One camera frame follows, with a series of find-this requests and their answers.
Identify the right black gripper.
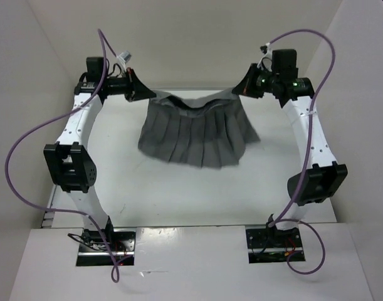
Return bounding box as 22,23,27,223
233,61,280,98

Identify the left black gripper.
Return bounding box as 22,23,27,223
102,66,155,101

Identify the grey pleated skirt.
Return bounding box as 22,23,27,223
138,89,260,169

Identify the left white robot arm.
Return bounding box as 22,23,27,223
43,52,156,251

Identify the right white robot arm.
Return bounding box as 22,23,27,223
233,46,348,246

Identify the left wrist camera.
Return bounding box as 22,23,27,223
117,51,132,64

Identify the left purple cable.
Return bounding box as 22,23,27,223
4,28,129,283

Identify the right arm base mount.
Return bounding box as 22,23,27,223
245,225,305,264

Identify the aluminium table edge rail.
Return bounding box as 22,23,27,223
40,88,88,228

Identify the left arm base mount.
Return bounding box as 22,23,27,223
67,230,135,267

